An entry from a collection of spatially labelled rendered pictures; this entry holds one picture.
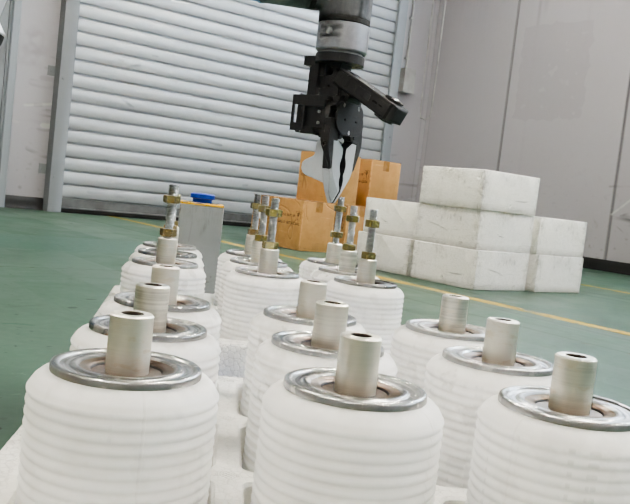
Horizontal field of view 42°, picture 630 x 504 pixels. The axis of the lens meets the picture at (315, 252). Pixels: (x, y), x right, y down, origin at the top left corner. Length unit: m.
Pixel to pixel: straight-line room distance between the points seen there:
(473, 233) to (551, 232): 0.51
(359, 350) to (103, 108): 6.00
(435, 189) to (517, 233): 0.43
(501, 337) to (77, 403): 0.29
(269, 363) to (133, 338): 0.13
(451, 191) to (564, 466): 3.46
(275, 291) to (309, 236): 3.98
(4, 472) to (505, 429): 0.27
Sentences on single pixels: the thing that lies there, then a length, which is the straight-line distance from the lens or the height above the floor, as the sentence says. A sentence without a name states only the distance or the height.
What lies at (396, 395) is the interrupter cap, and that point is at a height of 0.25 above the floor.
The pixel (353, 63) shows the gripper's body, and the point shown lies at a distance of 1.20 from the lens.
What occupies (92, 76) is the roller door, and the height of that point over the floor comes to 1.01.
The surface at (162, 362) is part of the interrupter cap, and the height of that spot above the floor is 0.25.
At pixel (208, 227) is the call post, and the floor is 0.28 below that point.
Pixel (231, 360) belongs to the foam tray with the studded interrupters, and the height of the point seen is 0.16.
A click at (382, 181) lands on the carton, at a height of 0.47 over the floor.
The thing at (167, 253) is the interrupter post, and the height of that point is 0.26.
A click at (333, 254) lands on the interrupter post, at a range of 1.20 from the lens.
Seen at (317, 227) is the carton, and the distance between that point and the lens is 4.93.
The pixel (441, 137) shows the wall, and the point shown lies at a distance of 8.13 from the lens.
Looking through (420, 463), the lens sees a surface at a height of 0.23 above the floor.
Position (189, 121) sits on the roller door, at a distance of 6.71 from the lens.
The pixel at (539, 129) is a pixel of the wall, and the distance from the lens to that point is 7.38.
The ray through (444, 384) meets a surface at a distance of 0.55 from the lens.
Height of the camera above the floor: 0.35
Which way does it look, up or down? 4 degrees down
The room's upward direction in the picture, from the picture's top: 7 degrees clockwise
